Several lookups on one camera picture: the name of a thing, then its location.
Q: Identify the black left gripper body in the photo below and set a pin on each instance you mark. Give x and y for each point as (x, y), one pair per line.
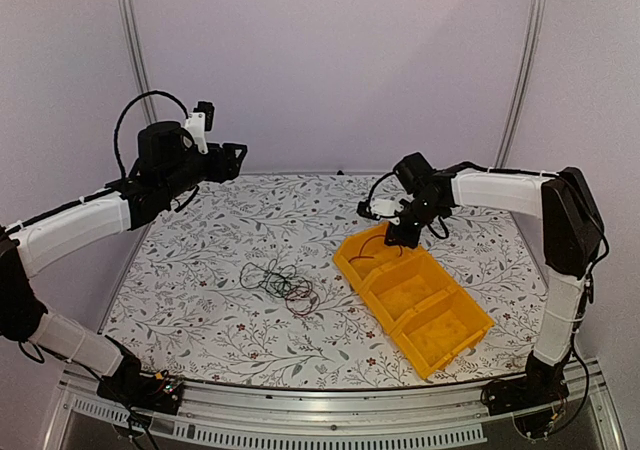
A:
(219, 172)

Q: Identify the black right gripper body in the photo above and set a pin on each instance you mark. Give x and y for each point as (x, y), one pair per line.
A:
(420, 212)

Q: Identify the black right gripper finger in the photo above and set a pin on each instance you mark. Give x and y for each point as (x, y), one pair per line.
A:
(393, 236)
(410, 238)

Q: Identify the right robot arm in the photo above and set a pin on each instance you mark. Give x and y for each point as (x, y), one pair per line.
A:
(573, 234)

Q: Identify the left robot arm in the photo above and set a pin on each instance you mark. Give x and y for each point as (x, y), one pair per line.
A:
(174, 158)

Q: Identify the yellow three-compartment bin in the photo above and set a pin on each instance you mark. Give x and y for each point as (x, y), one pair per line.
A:
(425, 312)

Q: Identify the floral table mat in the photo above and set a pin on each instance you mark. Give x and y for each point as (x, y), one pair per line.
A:
(241, 287)

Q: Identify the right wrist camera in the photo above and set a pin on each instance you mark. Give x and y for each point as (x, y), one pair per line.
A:
(377, 209)

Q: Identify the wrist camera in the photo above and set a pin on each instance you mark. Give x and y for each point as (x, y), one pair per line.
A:
(199, 122)
(377, 209)

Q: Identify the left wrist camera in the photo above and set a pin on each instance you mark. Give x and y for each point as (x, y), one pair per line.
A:
(199, 122)

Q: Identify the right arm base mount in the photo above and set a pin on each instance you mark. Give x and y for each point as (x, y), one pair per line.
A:
(538, 401)

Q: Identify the left aluminium frame post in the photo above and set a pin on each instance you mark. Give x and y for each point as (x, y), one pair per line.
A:
(133, 45)

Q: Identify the aluminium frame post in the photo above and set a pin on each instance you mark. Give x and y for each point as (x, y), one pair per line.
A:
(133, 45)
(525, 69)

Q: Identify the right aluminium frame post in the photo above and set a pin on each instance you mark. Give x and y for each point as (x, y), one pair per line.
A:
(525, 69)

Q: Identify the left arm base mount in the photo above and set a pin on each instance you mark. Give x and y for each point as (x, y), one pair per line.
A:
(131, 387)

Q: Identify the aluminium front rail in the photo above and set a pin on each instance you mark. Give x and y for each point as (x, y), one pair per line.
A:
(224, 416)

